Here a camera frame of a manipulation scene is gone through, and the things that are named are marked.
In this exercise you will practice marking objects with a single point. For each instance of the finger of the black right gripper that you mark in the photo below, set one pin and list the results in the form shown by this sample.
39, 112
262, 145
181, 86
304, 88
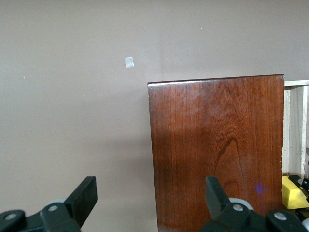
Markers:
304, 214
301, 184

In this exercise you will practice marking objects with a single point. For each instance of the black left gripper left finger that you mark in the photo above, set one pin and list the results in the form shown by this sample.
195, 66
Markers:
82, 198

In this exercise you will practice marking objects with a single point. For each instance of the yellow cube block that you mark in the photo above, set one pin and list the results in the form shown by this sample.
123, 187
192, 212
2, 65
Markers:
290, 195

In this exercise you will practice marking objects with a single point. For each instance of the dark brown wooden cabinet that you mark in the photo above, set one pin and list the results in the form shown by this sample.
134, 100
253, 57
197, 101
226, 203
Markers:
212, 145

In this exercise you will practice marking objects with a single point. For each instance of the small clear tape piece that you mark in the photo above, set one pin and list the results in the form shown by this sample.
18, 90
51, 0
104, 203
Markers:
129, 62

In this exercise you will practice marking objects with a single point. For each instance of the brown paper table cover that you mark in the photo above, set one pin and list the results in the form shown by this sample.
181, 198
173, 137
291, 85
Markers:
72, 96

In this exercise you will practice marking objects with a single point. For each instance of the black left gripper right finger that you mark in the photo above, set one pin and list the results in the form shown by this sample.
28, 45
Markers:
214, 195

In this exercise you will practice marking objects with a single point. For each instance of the light wood drawer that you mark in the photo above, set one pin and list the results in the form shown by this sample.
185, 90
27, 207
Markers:
293, 120

